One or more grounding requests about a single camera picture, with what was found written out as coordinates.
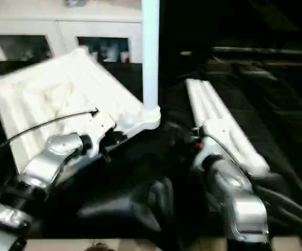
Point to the white table top frame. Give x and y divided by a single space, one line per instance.
51 89

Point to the white plastic table leg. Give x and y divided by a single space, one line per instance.
194 97
245 151
208 102
151 52

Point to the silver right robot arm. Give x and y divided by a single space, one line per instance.
234 193

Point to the small yellow label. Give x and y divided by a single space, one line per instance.
186 53

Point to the black work mat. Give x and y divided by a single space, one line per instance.
276 115

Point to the white glass-door cabinet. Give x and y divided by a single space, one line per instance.
62 29

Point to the black metal rail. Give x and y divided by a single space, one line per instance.
266 52

